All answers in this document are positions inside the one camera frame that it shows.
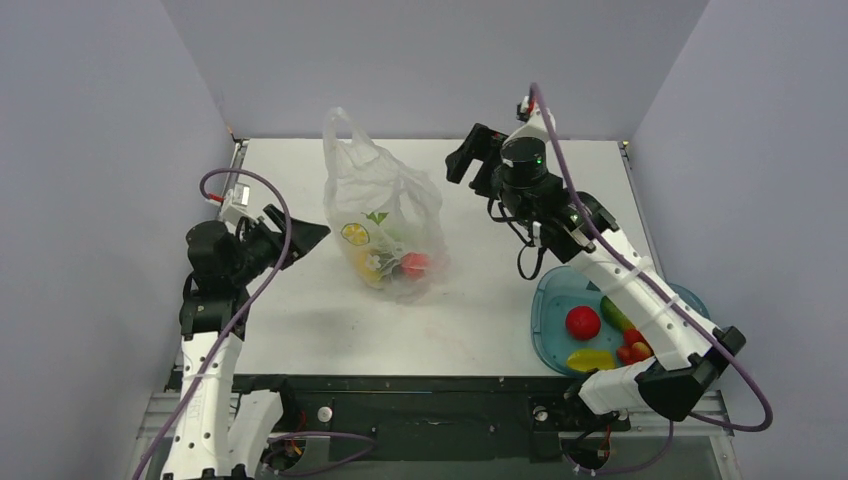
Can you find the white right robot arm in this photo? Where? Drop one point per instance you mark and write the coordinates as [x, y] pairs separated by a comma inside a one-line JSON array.
[[690, 351]]

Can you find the translucent plastic bag with prints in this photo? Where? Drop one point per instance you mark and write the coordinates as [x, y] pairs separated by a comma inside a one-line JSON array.
[[374, 201]]

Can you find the aluminium table edge rail left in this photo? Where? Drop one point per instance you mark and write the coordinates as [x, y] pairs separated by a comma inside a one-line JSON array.
[[222, 199]]

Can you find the yellow fake mango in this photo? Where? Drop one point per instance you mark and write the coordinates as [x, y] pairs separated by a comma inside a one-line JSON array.
[[586, 360]]

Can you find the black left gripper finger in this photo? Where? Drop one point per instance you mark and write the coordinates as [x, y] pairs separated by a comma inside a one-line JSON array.
[[276, 216], [302, 237]]

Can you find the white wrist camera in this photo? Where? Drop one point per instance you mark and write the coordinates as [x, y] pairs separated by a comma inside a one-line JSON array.
[[234, 205], [529, 114]]

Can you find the yellow fake banana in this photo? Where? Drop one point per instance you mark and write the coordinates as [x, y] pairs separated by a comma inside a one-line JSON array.
[[369, 266]]

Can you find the red fake tomato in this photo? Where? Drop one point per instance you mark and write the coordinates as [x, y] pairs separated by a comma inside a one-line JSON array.
[[582, 323]]

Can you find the red fake strawberries bunch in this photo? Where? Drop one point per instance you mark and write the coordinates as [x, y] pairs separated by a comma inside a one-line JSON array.
[[634, 349]]

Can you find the red fake fruit in bag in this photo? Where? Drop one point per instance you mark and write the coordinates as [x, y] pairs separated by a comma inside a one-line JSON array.
[[415, 265]]

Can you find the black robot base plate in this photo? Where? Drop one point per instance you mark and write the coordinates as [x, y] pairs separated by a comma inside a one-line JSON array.
[[440, 418]]

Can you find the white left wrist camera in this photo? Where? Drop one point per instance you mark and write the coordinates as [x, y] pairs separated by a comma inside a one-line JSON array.
[[234, 205]]

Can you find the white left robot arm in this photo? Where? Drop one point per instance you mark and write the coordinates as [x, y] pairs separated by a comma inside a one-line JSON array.
[[211, 439]]

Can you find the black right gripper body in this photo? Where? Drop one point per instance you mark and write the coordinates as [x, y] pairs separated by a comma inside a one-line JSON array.
[[482, 172]]

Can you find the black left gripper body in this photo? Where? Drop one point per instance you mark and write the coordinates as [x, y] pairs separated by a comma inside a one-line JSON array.
[[261, 249]]

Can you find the aluminium table edge rail right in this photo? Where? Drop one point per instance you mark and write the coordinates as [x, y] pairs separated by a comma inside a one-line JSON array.
[[624, 152]]

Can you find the aluminium table edge rail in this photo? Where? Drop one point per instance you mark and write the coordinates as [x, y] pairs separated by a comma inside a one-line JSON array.
[[624, 152], [222, 199]]

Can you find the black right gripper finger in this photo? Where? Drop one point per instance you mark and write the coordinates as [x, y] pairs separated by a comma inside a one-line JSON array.
[[482, 181], [455, 166]]

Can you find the teal plastic tray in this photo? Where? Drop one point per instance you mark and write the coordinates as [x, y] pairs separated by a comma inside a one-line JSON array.
[[559, 291]]

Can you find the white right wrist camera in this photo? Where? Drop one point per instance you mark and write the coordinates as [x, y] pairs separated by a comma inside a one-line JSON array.
[[529, 114]]

